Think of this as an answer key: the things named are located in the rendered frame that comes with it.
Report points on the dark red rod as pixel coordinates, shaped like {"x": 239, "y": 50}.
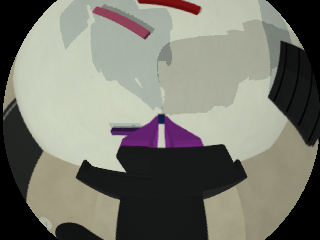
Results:
{"x": 178, "y": 4}

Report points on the purple rod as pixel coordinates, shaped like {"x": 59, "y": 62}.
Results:
{"x": 122, "y": 131}

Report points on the pink rod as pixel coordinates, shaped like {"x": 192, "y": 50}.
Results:
{"x": 129, "y": 24}

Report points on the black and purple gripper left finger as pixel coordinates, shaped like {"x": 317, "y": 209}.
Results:
{"x": 144, "y": 136}

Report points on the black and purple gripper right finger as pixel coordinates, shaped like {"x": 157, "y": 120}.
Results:
{"x": 178, "y": 136}

